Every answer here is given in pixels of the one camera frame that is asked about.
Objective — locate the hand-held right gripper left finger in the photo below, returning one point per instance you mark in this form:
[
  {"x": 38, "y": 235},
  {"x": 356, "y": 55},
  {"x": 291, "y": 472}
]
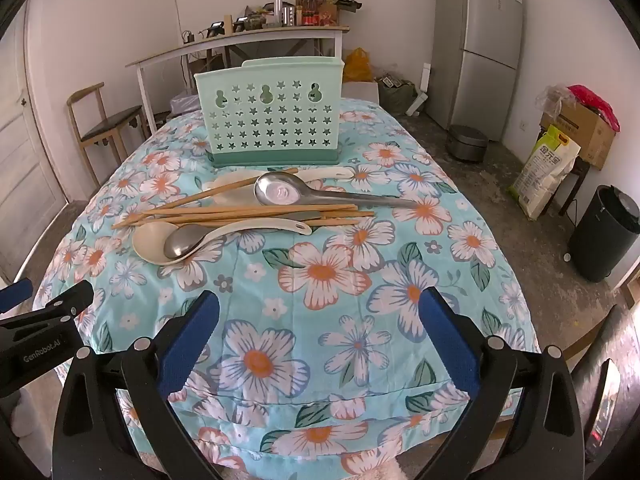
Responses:
[{"x": 192, "y": 340}]

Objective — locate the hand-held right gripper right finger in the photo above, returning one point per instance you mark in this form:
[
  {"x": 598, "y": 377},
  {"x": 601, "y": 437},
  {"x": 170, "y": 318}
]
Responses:
[{"x": 450, "y": 340}]

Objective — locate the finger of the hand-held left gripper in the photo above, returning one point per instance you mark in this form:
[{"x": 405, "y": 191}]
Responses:
[
  {"x": 70, "y": 300},
  {"x": 15, "y": 295}
]

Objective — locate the small metal spoon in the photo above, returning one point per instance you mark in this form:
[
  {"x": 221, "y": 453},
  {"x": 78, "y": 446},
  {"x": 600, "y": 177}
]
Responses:
[{"x": 182, "y": 242}]

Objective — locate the white ceramic spoon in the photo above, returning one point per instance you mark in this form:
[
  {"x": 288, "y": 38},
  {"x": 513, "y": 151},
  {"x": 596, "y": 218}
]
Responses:
[
  {"x": 150, "y": 242},
  {"x": 325, "y": 173}
]

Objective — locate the pile of wooden chopsticks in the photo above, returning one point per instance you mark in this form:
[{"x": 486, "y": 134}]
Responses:
[{"x": 240, "y": 208}]

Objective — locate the large metal spoon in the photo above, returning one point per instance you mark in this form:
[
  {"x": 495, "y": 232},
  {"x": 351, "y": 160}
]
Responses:
[{"x": 280, "y": 190}]

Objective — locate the mint green utensil holder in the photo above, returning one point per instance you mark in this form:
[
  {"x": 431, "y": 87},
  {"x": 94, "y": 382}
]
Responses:
[{"x": 235, "y": 77}]

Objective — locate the floral blue blanket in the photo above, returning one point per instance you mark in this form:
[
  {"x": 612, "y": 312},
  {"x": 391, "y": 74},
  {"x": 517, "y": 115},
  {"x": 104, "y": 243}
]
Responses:
[{"x": 325, "y": 310}]

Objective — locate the white door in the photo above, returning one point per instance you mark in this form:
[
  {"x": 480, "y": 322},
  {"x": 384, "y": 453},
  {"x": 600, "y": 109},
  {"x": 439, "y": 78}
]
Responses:
[{"x": 25, "y": 160}]

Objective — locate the wooden chair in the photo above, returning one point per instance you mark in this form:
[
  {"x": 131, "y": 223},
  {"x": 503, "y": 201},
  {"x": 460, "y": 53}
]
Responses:
[{"x": 107, "y": 125}]

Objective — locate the black trash bin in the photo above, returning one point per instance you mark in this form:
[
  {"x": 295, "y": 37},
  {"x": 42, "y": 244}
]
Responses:
[{"x": 600, "y": 230}]

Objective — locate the yellow white rice bag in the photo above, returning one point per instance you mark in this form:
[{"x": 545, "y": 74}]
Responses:
[{"x": 542, "y": 175}]

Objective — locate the dark rice cooker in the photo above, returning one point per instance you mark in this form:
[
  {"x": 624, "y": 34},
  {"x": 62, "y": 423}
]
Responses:
[{"x": 467, "y": 142}]

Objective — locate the small wooden stool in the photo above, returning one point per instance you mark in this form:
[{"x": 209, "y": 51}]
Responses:
[{"x": 580, "y": 165}]

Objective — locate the large cardboard box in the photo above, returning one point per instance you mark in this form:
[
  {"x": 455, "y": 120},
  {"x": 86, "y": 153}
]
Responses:
[{"x": 580, "y": 130}]

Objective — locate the green sack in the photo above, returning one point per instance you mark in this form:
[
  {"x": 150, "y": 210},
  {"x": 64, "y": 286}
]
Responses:
[{"x": 400, "y": 95}]

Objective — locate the white board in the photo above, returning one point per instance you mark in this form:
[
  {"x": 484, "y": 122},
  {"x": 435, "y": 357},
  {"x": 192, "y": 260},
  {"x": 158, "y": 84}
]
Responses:
[{"x": 425, "y": 80}]

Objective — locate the red plastic bag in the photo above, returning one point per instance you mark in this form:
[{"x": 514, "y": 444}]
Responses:
[{"x": 595, "y": 102}]

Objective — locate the orange plastic bag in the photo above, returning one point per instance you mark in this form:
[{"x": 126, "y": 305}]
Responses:
[{"x": 357, "y": 65}]

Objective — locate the grey refrigerator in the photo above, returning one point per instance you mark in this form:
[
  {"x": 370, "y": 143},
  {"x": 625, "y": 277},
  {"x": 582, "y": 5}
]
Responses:
[{"x": 480, "y": 35}]

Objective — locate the white table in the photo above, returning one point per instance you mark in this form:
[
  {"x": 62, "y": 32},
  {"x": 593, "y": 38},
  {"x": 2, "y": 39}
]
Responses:
[{"x": 280, "y": 34}]

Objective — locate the metal tin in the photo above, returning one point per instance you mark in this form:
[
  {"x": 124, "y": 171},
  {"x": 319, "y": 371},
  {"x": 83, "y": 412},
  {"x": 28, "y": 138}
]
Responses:
[{"x": 287, "y": 16}]

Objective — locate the red label soda bottle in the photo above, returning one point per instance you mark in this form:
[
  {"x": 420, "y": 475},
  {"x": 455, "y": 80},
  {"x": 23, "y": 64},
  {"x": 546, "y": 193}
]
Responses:
[{"x": 310, "y": 12}]

